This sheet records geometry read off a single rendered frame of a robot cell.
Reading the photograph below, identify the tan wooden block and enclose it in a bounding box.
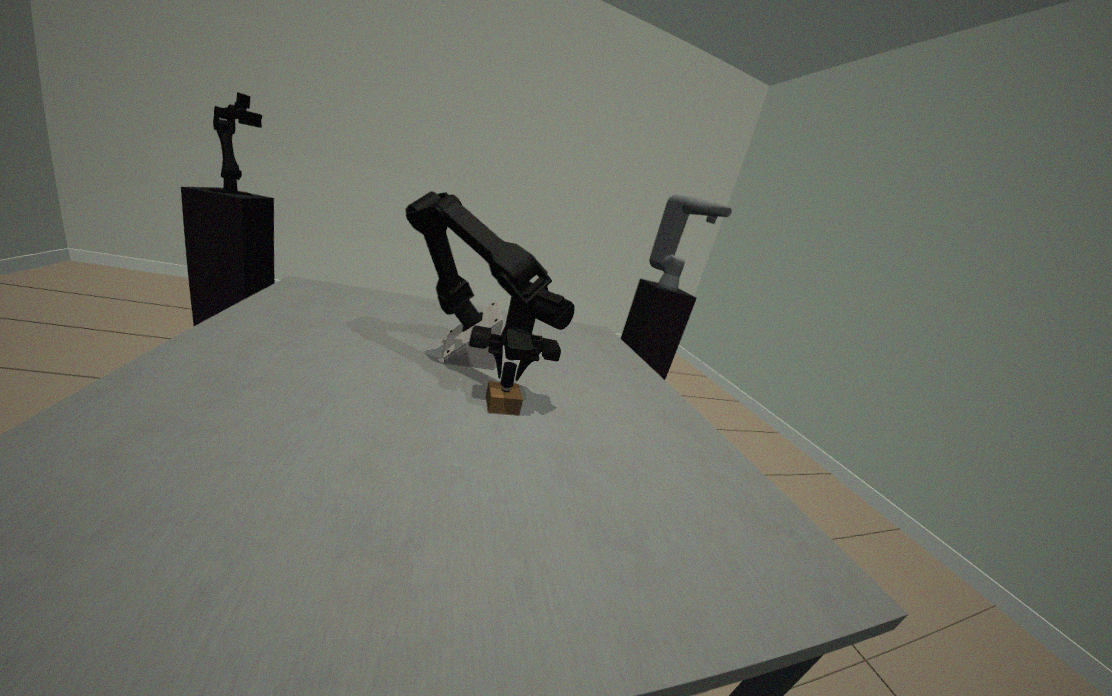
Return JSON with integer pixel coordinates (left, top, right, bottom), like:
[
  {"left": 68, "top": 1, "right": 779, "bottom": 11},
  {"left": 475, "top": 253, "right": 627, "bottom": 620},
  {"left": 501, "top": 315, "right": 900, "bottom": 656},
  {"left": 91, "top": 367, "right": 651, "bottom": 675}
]
[{"left": 485, "top": 381, "right": 523, "bottom": 416}]

